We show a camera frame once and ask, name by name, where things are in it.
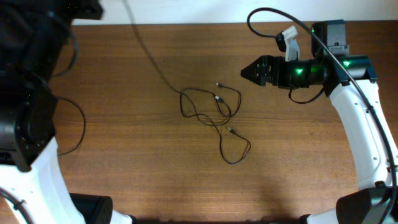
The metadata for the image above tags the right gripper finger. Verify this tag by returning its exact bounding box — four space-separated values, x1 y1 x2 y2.
241 55 266 75
241 73 266 86

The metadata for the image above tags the black usb cable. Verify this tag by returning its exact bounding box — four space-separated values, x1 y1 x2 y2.
55 96 87 157
208 82 252 165

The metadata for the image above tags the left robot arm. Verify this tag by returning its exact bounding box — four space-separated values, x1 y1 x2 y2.
1 0 136 223

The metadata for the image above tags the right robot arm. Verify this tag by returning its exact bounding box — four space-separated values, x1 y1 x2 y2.
241 20 397 223

